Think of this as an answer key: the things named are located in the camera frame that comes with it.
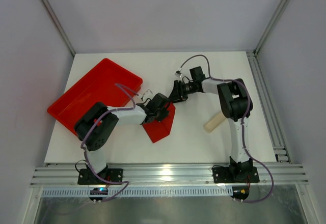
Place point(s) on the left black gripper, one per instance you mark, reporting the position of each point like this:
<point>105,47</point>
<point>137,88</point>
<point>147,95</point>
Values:
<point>161,113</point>

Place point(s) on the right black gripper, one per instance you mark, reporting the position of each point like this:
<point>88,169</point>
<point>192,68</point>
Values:
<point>179,90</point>

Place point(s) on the red paper napkin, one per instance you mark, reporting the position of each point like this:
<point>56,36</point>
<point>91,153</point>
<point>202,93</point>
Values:
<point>159,130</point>

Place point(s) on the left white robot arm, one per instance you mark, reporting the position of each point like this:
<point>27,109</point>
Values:
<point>96,125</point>

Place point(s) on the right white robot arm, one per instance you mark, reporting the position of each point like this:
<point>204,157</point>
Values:
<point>236,106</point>

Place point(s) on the cream utensil case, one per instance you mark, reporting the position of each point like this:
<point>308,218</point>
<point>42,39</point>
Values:
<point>214,122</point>

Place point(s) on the red plastic tray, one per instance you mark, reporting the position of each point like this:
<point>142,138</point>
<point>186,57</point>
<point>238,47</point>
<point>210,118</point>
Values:
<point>98,85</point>

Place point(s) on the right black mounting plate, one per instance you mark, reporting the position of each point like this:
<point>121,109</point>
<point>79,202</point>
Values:
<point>222,174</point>

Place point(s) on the black mounting plate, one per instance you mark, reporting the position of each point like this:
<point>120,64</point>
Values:
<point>86,177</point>
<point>222,174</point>

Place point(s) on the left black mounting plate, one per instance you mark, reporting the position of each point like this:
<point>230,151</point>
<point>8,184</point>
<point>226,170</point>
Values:
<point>86,177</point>

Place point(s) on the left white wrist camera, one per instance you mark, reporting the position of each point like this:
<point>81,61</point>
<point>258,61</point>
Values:
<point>148,94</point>

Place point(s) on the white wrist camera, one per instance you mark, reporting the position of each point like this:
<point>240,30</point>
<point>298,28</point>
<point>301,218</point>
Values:
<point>148,94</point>
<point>178,73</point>

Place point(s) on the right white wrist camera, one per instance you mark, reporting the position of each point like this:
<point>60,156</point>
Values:
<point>178,73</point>

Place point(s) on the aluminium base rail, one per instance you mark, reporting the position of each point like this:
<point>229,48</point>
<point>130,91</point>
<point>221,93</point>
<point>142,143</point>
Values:
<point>164,175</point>

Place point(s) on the right aluminium side rail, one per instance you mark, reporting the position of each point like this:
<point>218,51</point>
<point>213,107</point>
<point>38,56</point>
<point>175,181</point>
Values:
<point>274,128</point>

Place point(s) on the slotted white cable duct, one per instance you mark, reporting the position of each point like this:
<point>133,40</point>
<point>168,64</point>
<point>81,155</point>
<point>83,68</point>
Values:
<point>175,191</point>

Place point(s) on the right aluminium frame post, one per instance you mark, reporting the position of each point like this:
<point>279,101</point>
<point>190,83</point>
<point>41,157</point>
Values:
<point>276,16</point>

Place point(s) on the aluminium frame post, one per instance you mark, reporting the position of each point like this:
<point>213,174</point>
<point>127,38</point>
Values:
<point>54,19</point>
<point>276,16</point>

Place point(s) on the left aluminium frame post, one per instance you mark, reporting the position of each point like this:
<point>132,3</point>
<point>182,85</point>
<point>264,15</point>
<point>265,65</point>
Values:
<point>54,19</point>

